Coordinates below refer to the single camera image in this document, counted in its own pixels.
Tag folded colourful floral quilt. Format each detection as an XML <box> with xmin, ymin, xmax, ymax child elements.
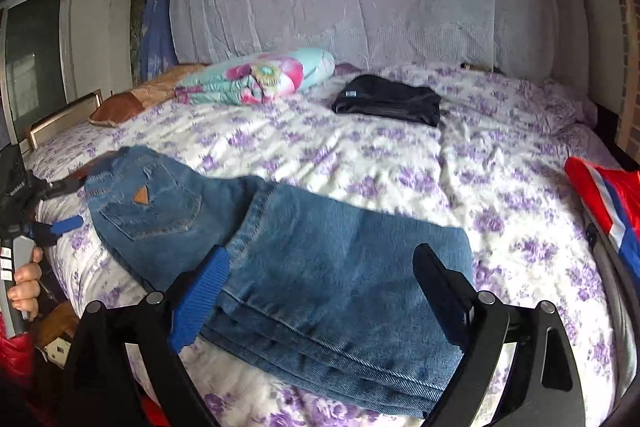
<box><xmin>174</xmin><ymin>48</ymin><xmax>337</xmax><ymax>106</ymax></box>

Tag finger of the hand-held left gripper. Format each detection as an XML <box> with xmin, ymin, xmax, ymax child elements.
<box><xmin>29</xmin><ymin>215</ymin><xmax>85</xmax><ymax>249</ymax></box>
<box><xmin>34</xmin><ymin>176</ymin><xmax>89</xmax><ymax>204</ymax></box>

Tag red white blue cloth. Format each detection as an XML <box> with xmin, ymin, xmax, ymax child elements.
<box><xmin>564</xmin><ymin>156</ymin><xmax>640</xmax><ymax>268</ymax></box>

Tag brick patterned curtain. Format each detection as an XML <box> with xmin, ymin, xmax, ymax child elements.
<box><xmin>612</xmin><ymin>0</ymin><xmax>640</xmax><ymax>152</ymax></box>

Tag folded dark pants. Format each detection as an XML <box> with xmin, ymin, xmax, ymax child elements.
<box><xmin>331</xmin><ymin>74</ymin><xmax>442</xmax><ymax>128</ymax></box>

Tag purple floral bed cover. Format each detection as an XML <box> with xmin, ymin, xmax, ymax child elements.
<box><xmin>25</xmin><ymin>62</ymin><xmax>621</xmax><ymax>427</ymax></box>

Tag blue denim pants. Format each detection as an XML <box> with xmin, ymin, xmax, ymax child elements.
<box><xmin>84</xmin><ymin>146</ymin><xmax>476</xmax><ymax>419</ymax></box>

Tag grey bed frame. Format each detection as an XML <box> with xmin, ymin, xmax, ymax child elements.
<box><xmin>585</xmin><ymin>222</ymin><xmax>638</xmax><ymax>413</ymax></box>

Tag blue patterned hanging cloth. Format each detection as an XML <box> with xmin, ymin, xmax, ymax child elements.
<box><xmin>139</xmin><ymin>0</ymin><xmax>178</xmax><ymax>82</ymax></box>

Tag grey framed window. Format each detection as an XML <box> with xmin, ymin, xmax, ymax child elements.
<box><xmin>0</xmin><ymin>0</ymin><xmax>76</xmax><ymax>142</ymax></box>

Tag white headboard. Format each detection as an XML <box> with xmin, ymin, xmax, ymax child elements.
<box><xmin>565</xmin><ymin>0</ymin><xmax>621</xmax><ymax>108</ymax></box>

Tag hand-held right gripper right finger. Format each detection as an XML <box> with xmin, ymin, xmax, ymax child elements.
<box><xmin>412</xmin><ymin>243</ymin><xmax>587</xmax><ymax>427</ymax></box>

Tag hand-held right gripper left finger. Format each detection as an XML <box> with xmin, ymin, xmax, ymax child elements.
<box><xmin>59</xmin><ymin>244</ymin><xmax>232</xmax><ymax>427</ymax></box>

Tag brown pillow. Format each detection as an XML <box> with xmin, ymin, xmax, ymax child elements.
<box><xmin>89</xmin><ymin>64</ymin><xmax>208</xmax><ymax>126</ymax></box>

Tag person's left hand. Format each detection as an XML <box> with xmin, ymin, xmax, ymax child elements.
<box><xmin>8</xmin><ymin>260</ymin><xmax>45</xmax><ymax>320</ymax></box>

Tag red padded jacket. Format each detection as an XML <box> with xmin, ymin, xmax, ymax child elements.
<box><xmin>0</xmin><ymin>312</ymin><xmax>38</xmax><ymax>427</ymax></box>

